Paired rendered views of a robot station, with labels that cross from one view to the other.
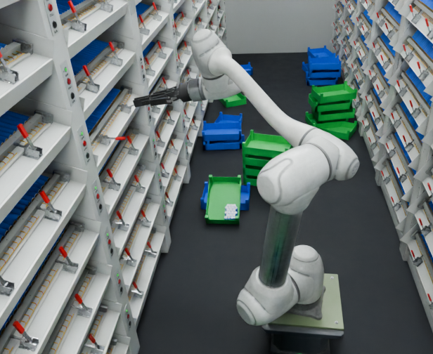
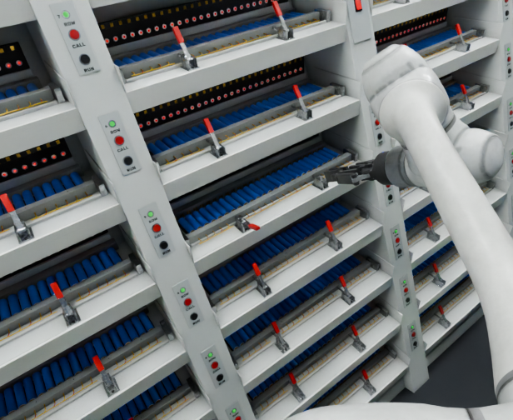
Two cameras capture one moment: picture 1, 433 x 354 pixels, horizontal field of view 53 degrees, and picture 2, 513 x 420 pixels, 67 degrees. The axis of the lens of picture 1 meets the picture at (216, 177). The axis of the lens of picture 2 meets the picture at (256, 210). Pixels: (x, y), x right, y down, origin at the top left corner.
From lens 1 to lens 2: 1.06 m
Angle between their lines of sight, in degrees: 50
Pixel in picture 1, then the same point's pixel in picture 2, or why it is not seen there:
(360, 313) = not seen: outside the picture
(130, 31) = (351, 67)
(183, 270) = not seen: outside the picture
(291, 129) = (500, 326)
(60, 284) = (82, 403)
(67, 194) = (121, 291)
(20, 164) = not seen: outside the picture
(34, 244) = (15, 347)
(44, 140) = (66, 217)
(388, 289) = not seen: outside the picture
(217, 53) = (396, 92)
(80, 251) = (144, 367)
